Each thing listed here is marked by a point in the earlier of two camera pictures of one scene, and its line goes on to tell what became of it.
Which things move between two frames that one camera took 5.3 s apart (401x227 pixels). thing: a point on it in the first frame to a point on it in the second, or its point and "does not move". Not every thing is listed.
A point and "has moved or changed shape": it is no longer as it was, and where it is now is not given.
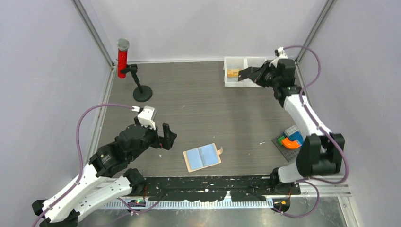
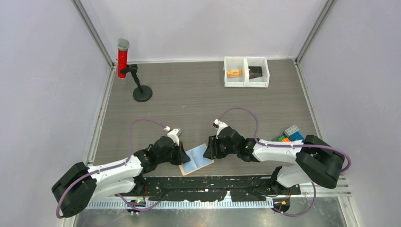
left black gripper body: x=152 y=139 to x=172 y=157
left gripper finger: x=166 y=141 to x=183 y=157
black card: x=244 y=74 has moved or changed shape
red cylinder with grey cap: x=123 y=44 does not move
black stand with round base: x=143 y=93 does not move
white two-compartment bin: x=232 y=65 does not move
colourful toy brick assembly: x=289 y=143 does not move
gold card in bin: x=232 y=73 does not move
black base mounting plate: x=218 y=188 does not move
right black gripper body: x=270 y=78 to x=222 y=150
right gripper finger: x=258 y=79 to x=211 y=152
